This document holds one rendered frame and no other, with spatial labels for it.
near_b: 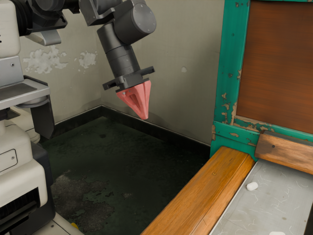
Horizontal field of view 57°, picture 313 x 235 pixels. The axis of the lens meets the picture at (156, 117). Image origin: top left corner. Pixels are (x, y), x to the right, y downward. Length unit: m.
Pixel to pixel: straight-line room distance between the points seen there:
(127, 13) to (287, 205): 0.60
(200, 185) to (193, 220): 0.13
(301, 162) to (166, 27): 1.54
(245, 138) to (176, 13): 1.34
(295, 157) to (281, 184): 0.09
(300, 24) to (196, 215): 0.53
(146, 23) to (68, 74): 2.10
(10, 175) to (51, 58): 1.75
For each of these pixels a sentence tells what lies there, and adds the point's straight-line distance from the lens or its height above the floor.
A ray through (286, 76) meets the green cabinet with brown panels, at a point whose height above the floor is 1.02.
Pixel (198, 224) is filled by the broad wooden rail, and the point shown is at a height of 0.76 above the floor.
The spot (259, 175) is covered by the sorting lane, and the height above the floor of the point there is 0.74.
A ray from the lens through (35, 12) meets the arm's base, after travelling 0.78.
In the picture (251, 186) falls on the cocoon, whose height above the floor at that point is 0.76.
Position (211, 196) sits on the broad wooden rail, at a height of 0.76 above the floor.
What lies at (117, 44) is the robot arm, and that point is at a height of 1.14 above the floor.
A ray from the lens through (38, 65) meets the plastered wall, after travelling 2.45.
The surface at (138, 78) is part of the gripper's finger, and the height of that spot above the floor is 1.08.
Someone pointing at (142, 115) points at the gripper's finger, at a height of 1.00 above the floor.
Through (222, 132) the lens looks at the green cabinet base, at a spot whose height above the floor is 0.81.
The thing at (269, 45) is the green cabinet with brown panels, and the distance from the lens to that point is 0.85.
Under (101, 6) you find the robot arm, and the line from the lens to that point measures 0.60.
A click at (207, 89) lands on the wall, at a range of 2.07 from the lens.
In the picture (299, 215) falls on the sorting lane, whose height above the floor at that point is 0.74.
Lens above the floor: 1.26
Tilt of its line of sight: 26 degrees down
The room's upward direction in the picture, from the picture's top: straight up
